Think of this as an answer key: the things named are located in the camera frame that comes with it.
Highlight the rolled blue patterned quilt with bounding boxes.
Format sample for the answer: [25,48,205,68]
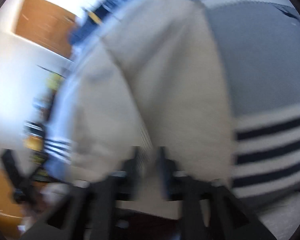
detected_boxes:
[68,0,128,45]

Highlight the grey quilted trousers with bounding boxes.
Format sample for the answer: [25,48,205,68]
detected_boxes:
[257,192,300,239]

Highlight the wooden door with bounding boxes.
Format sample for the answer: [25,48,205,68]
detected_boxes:
[14,0,76,59]

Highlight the cluttered dark side table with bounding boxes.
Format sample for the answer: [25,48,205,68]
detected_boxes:
[24,71,70,181]

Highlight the beige knit sweater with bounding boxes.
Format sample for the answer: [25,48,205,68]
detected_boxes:
[70,0,235,221]

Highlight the blue striped bed blanket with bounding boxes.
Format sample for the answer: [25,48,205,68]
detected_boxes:
[52,0,300,206]

